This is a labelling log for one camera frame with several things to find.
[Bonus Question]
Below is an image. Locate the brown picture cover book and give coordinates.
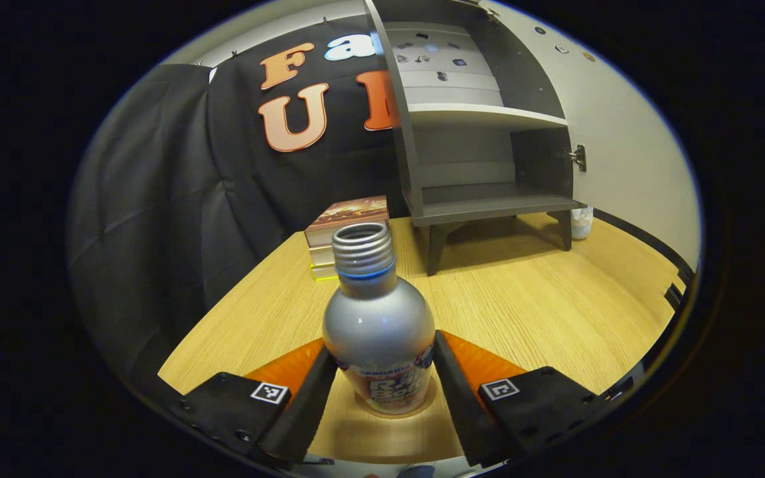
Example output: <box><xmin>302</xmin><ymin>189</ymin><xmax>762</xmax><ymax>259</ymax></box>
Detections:
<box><xmin>304</xmin><ymin>195</ymin><xmax>390</xmax><ymax>248</ymax></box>

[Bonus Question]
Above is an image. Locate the silver metal bottle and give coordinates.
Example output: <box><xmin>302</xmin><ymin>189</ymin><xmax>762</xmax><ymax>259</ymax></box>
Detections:
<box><xmin>322</xmin><ymin>222</ymin><xmax>437</xmax><ymax>418</ymax></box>

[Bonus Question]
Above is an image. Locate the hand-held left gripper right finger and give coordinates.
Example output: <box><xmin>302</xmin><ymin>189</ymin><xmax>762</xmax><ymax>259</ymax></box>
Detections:
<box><xmin>432</xmin><ymin>330</ymin><xmax>616</xmax><ymax>469</ymax></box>

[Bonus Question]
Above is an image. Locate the black backdrop cloth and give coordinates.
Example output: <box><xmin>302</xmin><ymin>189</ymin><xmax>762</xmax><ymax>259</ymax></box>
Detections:
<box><xmin>67</xmin><ymin>17</ymin><xmax>416</xmax><ymax>386</ymax></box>

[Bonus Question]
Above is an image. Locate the white textured object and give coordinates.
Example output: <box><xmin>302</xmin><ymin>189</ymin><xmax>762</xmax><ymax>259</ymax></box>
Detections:
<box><xmin>570</xmin><ymin>206</ymin><xmax>594</xmax><ymax>240</ymax></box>

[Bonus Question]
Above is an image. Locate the beige cabinet door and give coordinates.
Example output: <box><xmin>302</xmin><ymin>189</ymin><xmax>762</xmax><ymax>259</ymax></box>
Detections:
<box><xmin>482</xmin><ymin>0</ymin><xmax>702</xmax><ymax>270</ymax></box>

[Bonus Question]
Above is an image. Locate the white cabinet shelf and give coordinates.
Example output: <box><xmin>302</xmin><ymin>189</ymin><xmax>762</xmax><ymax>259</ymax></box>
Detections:
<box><xmin>408</xmin><ymin>103</ymin><xmax>569</xmax><ymax>130</ymax></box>

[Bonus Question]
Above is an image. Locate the black table edge bracket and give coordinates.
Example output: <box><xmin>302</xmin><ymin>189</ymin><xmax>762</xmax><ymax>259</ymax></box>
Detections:
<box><xmin>663</xmin><ymin>266</ymin><xmax>697</xmax><ymax>311</ymax></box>

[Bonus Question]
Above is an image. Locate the dark grey cabinet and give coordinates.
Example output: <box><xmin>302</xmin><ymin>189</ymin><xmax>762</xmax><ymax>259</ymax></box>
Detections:
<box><xmin>364</xmin><ymin>0</ymin><xmax>586</xmax><ymax>277</ymax></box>

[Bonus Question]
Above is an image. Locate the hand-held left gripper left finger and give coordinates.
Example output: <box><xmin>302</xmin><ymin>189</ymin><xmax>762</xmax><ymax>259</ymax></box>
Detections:
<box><xmin>167</xmin><ymin>337</ymin><xmax>340</xmax><ymax>469</ymax></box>

